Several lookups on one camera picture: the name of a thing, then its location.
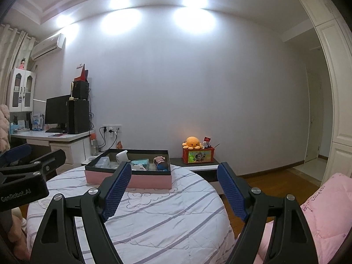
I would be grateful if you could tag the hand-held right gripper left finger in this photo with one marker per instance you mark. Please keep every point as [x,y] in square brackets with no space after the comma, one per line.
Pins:
[118,189]

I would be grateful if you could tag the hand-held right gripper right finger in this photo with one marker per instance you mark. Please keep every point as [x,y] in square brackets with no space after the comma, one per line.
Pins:
[232,192]

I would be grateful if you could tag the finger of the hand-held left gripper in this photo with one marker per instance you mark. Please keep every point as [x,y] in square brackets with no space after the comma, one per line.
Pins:
[52,162]
[18,151]

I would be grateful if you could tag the white bear toy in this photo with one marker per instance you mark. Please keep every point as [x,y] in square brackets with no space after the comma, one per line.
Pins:
[139,167]

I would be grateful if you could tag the pink storage box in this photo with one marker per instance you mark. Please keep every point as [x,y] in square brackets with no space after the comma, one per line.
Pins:
[148,183]

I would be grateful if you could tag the clear plastic floss box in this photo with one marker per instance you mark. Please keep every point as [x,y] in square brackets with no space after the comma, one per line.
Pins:
[103,162]

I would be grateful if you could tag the white plastic gadget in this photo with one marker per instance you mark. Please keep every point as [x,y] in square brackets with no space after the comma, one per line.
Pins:
[122,156]

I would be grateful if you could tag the teal plastic case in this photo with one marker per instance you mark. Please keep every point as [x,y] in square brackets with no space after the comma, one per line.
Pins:
[140,161]

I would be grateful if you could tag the pink doll figure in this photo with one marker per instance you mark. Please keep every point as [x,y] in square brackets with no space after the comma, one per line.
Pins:
[161,163]

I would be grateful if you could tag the white desk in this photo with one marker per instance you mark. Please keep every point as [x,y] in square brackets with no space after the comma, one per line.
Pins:
[74,148]

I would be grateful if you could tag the pink puffer jacket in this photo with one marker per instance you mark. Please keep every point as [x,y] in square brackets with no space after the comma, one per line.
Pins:
[4,129]

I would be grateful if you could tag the blue and white box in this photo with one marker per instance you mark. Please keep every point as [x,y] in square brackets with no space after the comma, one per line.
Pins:
[38,121]

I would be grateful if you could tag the black and white low cabinet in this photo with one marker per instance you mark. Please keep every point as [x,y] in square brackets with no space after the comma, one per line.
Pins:
[198,170]

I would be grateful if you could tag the small red bag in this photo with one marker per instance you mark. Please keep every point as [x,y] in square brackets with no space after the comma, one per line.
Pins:
[120,144]

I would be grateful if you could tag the grey bottle with red cap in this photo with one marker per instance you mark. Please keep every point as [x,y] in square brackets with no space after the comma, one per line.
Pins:
[94,144]

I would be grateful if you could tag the orange printed toy box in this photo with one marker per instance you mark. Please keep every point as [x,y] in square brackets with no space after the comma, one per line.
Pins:
[198,156]

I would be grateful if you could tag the black computer monitor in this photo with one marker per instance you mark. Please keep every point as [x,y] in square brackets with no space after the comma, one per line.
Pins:
[57,110]

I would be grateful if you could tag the black computer tower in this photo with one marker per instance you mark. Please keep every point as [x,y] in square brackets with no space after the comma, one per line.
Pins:
[79,117]

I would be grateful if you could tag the red and white packet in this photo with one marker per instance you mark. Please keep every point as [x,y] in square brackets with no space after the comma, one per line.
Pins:
[207,142]

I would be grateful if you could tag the white glass-door cabinet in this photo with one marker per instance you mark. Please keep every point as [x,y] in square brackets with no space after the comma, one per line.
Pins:
[22,90]

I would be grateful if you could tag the orange octopus plush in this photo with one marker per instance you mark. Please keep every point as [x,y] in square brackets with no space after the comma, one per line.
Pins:
[192,143]

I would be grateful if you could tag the black speaker box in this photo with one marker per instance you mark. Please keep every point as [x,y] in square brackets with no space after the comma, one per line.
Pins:
[81,90]

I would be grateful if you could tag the small pink doll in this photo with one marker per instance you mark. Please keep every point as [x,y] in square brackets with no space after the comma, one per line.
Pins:
[22,63]

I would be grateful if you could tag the red paper bag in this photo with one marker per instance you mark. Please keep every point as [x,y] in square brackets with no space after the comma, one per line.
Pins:
[82,73]

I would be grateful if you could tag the pink quilt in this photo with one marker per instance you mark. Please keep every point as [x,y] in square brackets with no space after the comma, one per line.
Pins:
[327,206]

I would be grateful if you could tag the beige curtain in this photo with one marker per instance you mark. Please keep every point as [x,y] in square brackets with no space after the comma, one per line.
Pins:
[12,49]

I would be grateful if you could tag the white air conditioner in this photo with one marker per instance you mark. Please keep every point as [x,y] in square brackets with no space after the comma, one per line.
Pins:
[48,46]

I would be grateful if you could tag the white door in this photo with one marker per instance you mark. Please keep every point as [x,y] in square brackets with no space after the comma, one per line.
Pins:
[313,115]

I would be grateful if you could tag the white wardrobe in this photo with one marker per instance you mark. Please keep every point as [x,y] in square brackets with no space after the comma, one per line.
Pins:
[339,88]

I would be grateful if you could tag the white wall outlet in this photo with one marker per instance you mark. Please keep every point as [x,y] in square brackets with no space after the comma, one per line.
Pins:
[112,129]

